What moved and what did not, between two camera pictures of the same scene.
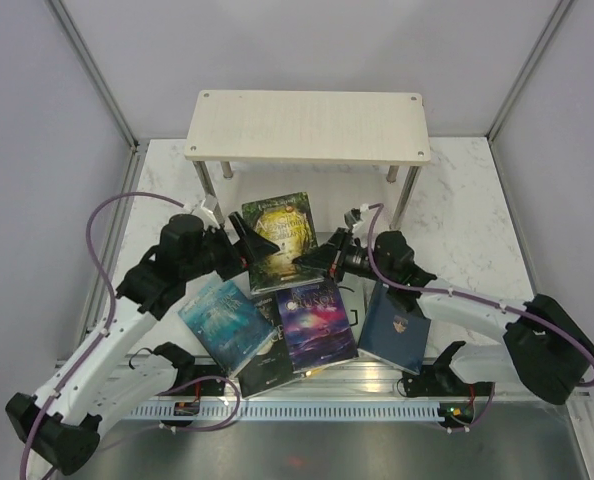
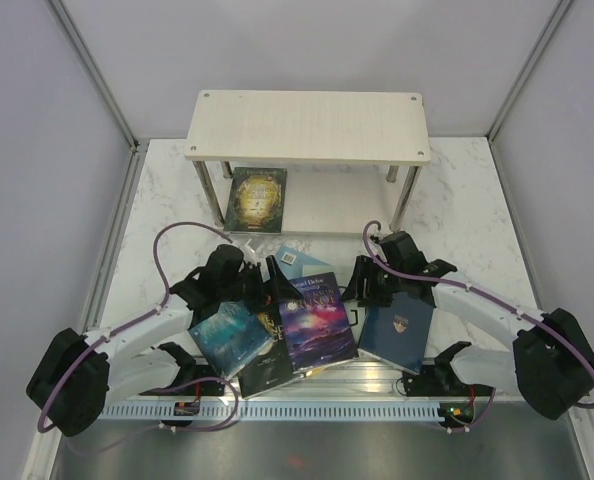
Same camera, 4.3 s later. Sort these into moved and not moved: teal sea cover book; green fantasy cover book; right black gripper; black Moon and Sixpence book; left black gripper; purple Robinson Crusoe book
Moved: green fantasy cover book; right black gripper; left black gripper
Not moved: black Moon and Sixpence book; teal sea cover book; purple Robinson Crusoe book
